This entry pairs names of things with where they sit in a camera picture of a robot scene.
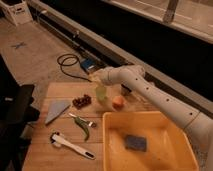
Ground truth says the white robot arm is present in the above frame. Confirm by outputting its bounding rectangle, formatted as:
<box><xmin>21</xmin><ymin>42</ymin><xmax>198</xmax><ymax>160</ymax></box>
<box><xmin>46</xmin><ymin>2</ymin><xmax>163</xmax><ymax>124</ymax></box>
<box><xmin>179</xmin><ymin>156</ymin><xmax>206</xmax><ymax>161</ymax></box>
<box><xmin>89</xmin><ymin>65</ymin><xmax>213</xmax><ymax>171</ymax></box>

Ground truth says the blue electronic box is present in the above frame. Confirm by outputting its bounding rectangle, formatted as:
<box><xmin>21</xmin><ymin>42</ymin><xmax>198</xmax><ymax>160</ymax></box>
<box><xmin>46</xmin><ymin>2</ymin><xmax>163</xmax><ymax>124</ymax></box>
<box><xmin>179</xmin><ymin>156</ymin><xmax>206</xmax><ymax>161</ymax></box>
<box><xmin>80</xmin><ymin>59</ymin><xmax>95</xmax><ymax>72</ymax></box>

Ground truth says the dark toy grape bunch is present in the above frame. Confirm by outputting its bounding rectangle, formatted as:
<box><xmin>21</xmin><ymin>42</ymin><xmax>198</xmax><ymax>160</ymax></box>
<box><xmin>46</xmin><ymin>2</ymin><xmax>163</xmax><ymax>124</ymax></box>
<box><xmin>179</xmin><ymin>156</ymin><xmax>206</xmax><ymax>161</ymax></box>
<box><xmin>72</xmin><ymin>95</ymin><xmax>92</xmax><ymax>109</ymax></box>

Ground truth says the small metal peeler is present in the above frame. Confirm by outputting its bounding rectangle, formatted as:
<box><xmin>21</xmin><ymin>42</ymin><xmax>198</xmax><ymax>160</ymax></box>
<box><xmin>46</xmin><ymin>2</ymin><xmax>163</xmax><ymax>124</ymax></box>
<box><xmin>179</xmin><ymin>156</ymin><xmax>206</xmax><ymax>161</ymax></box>
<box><xmin>68</xmin><ymin>113</ymin><xmax>97</xmax><ymax>128</ymax></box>

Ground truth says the green toy chili pepper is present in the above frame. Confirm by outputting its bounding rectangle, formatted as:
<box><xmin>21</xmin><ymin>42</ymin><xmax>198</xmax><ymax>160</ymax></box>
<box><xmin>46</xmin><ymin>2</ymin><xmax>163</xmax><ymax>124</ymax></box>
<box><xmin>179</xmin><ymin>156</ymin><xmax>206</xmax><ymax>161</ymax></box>
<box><xmin>74</xmin><ymin>117</ymin><xmax>90</xmax><ymax>141</ymax></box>

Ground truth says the grey triangular cloth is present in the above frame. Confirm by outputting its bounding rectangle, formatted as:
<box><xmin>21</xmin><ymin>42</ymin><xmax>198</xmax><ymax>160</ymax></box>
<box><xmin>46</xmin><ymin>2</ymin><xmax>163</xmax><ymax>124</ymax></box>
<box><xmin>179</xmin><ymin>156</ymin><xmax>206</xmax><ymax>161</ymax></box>
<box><xmin>45</xmin><ymin>100</ymin><xmax>70</xmax><ymax>125</ymax></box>

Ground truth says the wooden cutting board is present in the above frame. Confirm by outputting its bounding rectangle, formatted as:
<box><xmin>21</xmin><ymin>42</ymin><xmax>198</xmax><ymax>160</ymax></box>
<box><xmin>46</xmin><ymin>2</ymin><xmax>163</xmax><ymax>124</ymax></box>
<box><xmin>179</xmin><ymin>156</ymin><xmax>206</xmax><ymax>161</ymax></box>
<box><xmin>21</xmin><ymin>81</ymin><xmax>163</xmax><ymax>171</ymax></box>

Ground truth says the blue sponge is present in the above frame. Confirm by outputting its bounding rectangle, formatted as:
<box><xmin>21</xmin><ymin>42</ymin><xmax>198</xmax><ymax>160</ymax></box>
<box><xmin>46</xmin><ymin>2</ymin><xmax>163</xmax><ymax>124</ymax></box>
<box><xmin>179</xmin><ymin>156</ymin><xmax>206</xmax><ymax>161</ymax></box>
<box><xmin>125</xmin><ymin>135</ymin><xmax>147</xmax><ymax>152</ymax></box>

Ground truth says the yellow plastic bin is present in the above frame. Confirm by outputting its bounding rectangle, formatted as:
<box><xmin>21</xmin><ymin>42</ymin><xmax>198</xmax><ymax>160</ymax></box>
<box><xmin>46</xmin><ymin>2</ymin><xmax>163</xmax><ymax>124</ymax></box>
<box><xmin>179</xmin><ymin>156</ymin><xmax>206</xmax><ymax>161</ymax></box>
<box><xmin>103</xmin><ymin>111</ymin><xmax>199</xmax><ymax>171</ymax></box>

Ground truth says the black chair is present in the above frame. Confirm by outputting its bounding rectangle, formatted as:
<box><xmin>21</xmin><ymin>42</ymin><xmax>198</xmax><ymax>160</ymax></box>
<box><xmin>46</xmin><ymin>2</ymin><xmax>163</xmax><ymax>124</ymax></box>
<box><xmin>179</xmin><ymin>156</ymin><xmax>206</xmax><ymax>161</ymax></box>
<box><xmin>0</xmin><ymin>54</ymin><xmax>40</xmax><ymax>171</ymax></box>

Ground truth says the white storage box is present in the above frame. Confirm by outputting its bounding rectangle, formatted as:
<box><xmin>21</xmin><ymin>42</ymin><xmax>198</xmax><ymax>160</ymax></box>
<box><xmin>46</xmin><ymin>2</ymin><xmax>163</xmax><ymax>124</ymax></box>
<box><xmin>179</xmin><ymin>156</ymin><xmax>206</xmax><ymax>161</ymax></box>
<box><xmin>0</xmin><ymin>0</ymin><xmax>33</xmax><ymax>26</ymax></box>

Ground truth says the grey metal rail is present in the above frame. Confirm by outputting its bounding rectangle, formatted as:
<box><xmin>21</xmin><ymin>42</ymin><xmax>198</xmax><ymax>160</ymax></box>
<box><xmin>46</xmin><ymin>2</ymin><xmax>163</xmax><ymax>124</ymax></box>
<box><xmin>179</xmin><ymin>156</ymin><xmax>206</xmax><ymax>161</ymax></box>
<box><xmin>27</xmin><ymin>0</ymin><xmax>213</xmax><ymax>119</ymax></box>

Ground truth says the black cable loop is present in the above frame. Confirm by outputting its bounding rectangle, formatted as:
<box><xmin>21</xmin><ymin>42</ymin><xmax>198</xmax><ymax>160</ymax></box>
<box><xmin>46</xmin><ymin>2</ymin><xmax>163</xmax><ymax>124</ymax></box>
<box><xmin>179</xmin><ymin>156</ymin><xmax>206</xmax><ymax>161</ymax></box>
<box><xmin>56</xmin><ymin>53</ymin><xmax>92</xmax><ymax>83</ymax></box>

